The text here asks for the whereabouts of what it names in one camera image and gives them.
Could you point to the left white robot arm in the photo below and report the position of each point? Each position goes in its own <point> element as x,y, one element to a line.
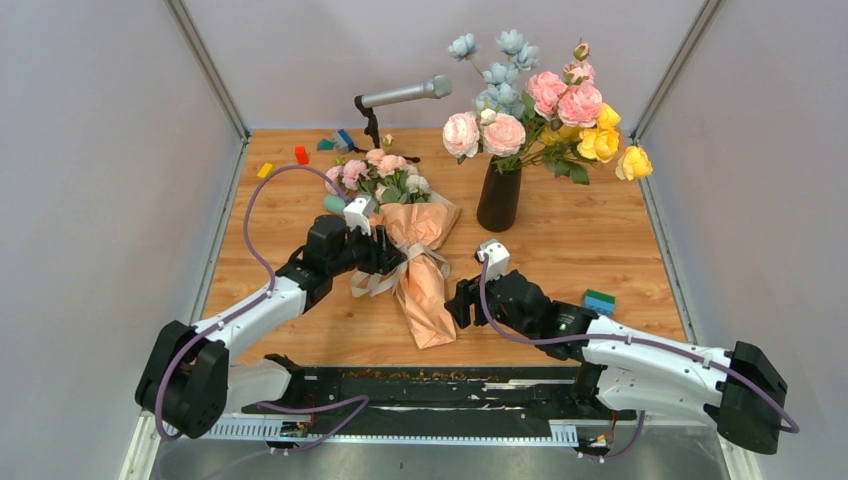
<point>190,380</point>

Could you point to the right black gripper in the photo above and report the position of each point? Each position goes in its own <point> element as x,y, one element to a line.
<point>466,296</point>

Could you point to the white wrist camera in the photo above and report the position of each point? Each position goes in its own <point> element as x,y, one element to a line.
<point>357,213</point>
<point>495,255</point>

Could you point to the teal toy microphone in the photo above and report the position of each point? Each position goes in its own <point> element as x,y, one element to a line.
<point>335,204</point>

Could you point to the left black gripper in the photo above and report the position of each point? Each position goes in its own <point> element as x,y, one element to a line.
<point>383,255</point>

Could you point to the flowers in vase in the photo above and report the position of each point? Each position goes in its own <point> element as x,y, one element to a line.
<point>559,120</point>

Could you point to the black microphone tripod stand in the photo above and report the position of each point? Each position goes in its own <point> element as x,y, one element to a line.
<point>371,130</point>

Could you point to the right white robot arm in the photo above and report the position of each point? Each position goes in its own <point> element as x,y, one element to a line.
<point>737,390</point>

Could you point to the black vase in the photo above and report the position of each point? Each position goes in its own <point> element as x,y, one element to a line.
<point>499,199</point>

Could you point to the red block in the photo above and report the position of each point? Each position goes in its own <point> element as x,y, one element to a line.
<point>301,155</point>

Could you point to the silver microphone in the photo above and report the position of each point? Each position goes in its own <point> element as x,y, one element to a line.
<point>437,87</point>

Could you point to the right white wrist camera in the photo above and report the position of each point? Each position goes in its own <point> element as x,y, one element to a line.
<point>495,255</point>

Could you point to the beige ribbon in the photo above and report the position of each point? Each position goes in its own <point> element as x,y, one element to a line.
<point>362,284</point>

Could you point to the green blue block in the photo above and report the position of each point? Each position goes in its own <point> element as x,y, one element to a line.
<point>599,302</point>

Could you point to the peach paper bouquet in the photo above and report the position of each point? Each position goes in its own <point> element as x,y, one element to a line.
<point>418,221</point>

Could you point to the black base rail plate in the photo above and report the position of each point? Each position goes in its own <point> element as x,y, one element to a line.
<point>452,404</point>

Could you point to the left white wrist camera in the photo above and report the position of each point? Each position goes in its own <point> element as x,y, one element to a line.
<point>357,213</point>

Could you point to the yellow block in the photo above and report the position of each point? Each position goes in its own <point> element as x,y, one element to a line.
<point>265,170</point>

